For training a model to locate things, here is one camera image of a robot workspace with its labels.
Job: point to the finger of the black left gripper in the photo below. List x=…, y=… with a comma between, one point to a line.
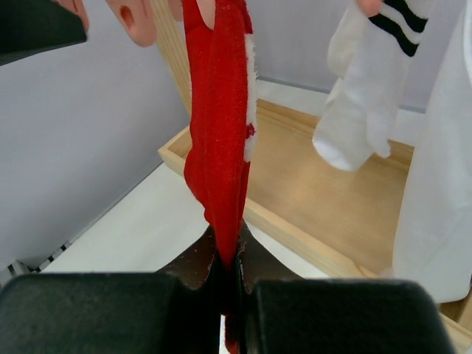
x=32, y=27

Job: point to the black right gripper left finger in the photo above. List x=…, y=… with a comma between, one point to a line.
x=172, y=310

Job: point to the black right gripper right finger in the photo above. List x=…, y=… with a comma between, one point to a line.
x=282, y=312

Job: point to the pink round clip hanger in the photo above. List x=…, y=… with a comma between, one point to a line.
x=136, y=17

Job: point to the red sock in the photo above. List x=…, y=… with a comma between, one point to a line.
x=223, y=125

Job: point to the wooden clothes rack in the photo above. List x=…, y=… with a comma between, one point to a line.
x=343, y=223

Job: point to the white shirt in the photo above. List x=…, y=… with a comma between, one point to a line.
x=433, y=239

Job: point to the white striped sock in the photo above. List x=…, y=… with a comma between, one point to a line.
x=370, y=53

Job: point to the aluminium frame rail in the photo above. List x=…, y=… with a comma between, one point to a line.
x=30, y=265

